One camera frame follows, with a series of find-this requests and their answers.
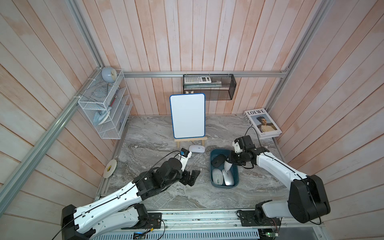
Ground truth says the grey-white computer mouse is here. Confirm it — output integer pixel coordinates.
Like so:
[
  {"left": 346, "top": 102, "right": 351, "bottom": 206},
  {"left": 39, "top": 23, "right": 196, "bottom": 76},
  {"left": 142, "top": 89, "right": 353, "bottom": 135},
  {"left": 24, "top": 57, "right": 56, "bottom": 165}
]
[{"left": 212, "top": 169, "right": 224, "bottom": 186}]

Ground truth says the silver computer mouse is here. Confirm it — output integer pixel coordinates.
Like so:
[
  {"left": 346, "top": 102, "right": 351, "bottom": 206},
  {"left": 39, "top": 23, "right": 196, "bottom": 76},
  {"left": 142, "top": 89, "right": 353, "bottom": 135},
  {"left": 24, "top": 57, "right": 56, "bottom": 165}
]
[{"left": 222, "top": 169, "right": 235, "bottom": 186}]

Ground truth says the white mouse with logo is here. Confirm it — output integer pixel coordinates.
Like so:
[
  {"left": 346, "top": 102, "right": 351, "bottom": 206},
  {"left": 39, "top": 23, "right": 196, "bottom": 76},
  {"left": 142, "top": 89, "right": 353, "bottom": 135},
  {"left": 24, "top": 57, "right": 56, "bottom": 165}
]
[{"left": 224, "top": 161, "right": 233, "bottom": 172}]

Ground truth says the black computer mouse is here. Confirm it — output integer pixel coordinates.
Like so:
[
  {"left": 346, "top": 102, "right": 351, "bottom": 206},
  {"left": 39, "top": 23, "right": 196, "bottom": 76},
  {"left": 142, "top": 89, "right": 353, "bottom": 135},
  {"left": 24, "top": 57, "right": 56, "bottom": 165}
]
[{"left": 211, "top": 154, "right": 227, "bottom": 168}]

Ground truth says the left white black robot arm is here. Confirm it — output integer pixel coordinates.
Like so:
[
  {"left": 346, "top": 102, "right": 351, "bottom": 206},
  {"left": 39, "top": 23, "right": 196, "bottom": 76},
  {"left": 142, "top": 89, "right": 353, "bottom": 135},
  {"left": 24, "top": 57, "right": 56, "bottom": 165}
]
[{"left": 61, "top": 157, "right": 200, "bottom": 240}]

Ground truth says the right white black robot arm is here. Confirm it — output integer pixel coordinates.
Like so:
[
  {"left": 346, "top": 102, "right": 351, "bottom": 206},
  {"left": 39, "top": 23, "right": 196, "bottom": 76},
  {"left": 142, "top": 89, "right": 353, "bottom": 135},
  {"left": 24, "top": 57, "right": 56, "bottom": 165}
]
[{"left": 225, "top": 135, "right": 331, "bottom": 224}]

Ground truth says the teal storage box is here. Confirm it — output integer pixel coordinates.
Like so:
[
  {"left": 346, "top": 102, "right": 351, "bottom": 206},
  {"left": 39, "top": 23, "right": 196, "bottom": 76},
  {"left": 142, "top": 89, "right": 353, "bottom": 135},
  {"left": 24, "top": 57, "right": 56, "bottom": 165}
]
[{"left": 210, "top": 149, "right": 240, "bottom": 189}]

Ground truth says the white mouse near easel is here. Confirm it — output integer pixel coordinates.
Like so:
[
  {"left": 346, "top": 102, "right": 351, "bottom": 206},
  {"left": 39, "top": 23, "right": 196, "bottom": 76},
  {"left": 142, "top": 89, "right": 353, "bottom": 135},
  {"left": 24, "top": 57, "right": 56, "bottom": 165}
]
[{"left": 189, "top": 145, "right": 206, "bottom": 153}]

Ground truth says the Loewe book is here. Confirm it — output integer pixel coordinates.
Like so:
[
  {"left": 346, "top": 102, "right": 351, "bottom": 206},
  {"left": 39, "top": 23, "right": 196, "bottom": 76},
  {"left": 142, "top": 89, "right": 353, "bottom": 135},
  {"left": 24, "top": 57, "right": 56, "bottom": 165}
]
[{"left": 244, "top": 108, "right": 282, "bottom": 139}]

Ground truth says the small wooden easel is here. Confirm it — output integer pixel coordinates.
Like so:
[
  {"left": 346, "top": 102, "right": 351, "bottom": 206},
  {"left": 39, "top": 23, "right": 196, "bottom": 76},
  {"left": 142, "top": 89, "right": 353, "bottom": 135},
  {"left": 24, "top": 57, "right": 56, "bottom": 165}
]
[{"left": 174, "top": 137, "right": 208, "bottom": 148}]

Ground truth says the blue-framed whiteboard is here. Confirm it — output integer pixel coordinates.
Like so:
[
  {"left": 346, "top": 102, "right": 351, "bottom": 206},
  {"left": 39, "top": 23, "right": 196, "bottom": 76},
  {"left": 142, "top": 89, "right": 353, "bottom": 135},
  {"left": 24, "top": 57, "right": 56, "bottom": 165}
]
[{"left": 170, "top": 93, "right": 206, "bottom": 139}]

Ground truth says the white tape roll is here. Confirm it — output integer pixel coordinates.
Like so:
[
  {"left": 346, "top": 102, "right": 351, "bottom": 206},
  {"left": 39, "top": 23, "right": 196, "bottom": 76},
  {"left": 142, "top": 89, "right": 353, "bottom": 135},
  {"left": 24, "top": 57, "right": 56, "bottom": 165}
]
[{"left": 103, "top": 159, "right": 118, "bottom": 179}]

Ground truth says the white calculator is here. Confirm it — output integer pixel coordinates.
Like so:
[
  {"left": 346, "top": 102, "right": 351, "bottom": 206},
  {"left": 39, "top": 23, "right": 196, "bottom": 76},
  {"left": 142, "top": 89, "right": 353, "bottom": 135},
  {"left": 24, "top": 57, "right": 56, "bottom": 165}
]
[{"left": 184, "top": 76, "right": 212, "bottom": 85}]

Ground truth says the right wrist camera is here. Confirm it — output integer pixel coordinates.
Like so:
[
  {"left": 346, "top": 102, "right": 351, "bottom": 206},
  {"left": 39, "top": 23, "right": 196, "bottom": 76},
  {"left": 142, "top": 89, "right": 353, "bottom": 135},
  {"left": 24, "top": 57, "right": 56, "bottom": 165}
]
[{"left": 233, "top": 141, "right": 243, "bottom": 154}]

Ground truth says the aluminium front rail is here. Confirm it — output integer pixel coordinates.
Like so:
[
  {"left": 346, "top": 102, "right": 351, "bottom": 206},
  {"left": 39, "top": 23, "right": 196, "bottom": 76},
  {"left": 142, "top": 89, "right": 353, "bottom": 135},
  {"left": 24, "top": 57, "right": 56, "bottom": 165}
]
[{"left": 76, "top": 207, "right": 326, "bottom": 240}]

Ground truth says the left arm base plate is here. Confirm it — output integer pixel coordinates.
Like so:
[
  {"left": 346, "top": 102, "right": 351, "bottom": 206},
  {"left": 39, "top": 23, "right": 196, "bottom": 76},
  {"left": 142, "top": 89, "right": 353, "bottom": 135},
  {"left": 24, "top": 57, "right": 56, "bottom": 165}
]
[{"left": 131, "top": 212, "right": 162, "bottom": 229}]

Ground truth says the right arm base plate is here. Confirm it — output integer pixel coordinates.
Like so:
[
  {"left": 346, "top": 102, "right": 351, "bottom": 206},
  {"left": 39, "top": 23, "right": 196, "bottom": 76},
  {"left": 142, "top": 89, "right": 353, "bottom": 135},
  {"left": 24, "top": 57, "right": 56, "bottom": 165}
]
[{"left": 236, "top": 209, "right": 281, "bottom": 227}]

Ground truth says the black mesh wall basket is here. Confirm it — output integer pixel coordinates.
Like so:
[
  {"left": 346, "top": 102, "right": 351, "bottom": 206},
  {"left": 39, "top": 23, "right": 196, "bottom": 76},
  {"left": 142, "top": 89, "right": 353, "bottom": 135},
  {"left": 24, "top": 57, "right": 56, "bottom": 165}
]
[{"left": 183, "top": 74, "right": 237, "bottom": 101}]

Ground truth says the white wire shelf rack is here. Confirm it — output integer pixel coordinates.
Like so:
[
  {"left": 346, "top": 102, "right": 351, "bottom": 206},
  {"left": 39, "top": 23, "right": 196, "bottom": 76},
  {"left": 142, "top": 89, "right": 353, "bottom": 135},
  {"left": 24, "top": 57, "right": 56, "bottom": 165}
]
[{"left": 78, "top": 69, "right": 133, "bottom": 140}]

